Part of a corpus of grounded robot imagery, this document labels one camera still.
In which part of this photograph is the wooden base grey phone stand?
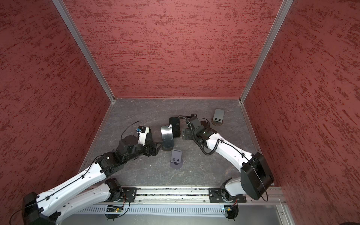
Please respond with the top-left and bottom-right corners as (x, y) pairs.
(211, 109), (225, 126)

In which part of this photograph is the purple phone stand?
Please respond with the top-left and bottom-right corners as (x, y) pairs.
(170, 149), (183, 170)

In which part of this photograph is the purple phone with sticker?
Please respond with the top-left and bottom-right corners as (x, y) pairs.
(182, 128), (193, 141)

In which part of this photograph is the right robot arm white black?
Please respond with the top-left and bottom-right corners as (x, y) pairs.
(180, 114), (274, 202)

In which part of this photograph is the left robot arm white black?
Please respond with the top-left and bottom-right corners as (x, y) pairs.
(22, 139), (161, 225)

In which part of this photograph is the silver-backed phone on black stand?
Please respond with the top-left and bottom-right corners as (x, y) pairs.
(161, 125), (174, 146)

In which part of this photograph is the black phone on rear stand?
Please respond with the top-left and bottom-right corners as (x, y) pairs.
(169, 117), (181, 138)

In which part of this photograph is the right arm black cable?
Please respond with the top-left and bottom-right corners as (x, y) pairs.
(178, 114), (269, 203)

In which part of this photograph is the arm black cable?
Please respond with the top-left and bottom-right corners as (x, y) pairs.
(8, 120), (140, 225)
(178, 114), (269, 203)

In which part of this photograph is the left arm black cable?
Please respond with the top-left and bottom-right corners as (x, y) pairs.
(8, 120), (140, 225)

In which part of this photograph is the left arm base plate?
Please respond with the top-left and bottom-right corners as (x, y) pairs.
(112, 187), (138, 203)

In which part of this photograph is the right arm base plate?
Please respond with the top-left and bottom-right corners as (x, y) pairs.
(208, 187), (247, 203)

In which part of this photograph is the white slotted cable duct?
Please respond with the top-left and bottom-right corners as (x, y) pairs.
(77, 204), (227, 217)

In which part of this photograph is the aluminium front rail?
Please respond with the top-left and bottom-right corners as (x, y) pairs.
(57, 185), (286, 205)

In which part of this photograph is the right aluminium corner post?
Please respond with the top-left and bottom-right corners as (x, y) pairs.
(240, 0), (293, 104)

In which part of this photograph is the aluminium corner post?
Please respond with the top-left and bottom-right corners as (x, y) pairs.
(52, 0), (116, 104)
(240, 0), (293, 104)

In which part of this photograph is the left aluminium corner post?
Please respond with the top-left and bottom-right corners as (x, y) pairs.
(52, 0), (116, 104)

